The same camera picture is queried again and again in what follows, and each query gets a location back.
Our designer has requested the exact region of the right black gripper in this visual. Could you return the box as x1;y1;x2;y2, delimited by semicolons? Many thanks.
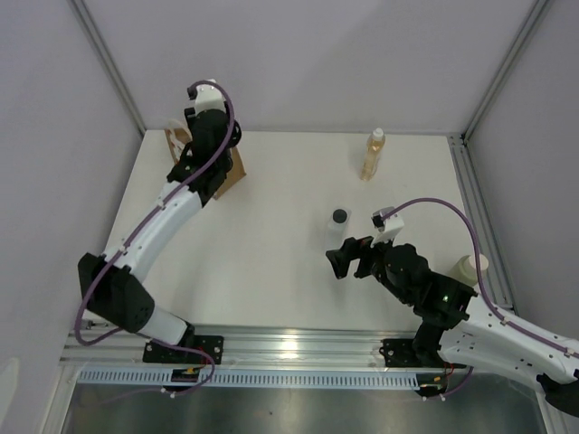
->
325;229;412;305

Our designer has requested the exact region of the white bottle black cap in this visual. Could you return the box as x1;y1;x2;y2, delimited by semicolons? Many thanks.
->
323;207;351;254

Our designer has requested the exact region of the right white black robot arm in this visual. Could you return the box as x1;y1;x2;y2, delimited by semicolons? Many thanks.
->
326;237;578;416

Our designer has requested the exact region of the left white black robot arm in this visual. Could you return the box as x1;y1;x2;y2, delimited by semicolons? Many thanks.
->
74;107;242;363

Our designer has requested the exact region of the brown canvas tote bag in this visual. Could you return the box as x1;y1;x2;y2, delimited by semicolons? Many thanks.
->
165;118;246;199

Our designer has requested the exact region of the cream capped white bottle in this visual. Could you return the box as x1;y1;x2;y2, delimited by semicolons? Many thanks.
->
448;254;489;288

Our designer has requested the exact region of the amber liquid clear bottle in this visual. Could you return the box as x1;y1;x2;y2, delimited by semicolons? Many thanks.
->
360;127;386;181

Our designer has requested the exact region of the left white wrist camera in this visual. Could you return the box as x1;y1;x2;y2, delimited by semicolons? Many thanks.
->
187;80;225;113

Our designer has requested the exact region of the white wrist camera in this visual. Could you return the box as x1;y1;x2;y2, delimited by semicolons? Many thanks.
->
372;207;404;245
187;80;225;113

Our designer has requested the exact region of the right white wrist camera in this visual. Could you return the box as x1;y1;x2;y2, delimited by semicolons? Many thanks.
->
372;207;404;245

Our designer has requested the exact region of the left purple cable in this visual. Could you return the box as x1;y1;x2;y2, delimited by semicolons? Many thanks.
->
74;79;237;401

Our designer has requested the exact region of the purple cable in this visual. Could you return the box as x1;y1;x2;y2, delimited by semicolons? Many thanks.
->
379;196;579;401
74;79;237;401

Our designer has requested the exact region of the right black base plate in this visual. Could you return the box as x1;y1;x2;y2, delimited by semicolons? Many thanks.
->
378;338;444;368

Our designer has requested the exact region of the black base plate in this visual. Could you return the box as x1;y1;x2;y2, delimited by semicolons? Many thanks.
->
378;338;444;368
142;335;224;365

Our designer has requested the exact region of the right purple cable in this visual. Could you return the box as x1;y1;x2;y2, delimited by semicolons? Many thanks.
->
379;196;579;401

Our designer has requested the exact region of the aluminium mounting rail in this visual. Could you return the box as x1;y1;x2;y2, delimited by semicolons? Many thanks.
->
60;325;414;371

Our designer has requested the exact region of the right side aluminium rail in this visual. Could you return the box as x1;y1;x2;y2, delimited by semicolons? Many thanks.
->
447;133;516;312

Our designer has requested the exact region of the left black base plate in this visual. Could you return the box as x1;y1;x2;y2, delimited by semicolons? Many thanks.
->
142;335;224;365

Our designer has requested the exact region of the left aluminium frame post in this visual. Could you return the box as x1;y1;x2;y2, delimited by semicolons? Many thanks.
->
66;0;147;137

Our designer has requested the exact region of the aluminium frame post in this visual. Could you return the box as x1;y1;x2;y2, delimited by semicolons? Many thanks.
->
461;0;554;146
66;0;147;137

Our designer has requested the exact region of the white slotted cable duct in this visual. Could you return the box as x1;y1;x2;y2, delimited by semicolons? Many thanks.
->
78;367;419;391

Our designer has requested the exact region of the right aluminium frame post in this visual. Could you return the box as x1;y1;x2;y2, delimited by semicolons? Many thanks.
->
461;0;554;146

